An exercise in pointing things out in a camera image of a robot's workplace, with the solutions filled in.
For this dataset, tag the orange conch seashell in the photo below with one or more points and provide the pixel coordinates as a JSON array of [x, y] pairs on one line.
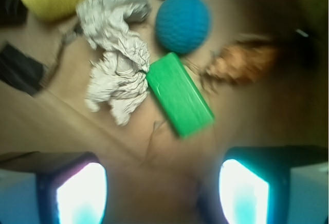
[[240, 62]]

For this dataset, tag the blue textured ball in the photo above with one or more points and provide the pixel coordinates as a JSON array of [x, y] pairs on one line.
[[181, 26]]

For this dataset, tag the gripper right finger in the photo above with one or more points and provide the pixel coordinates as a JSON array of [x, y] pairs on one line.
[[253, 185]]

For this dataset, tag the crumpled white paper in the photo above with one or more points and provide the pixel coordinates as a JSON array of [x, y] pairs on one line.
[[119, 77]]

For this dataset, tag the green rectangular block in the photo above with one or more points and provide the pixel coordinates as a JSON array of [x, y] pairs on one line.
[[178, 96]]

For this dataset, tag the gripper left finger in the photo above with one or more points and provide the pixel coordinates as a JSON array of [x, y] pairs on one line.
[[71, 187]]

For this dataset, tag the brown paper bag bin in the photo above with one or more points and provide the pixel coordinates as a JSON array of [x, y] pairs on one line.
[[154, 176]]

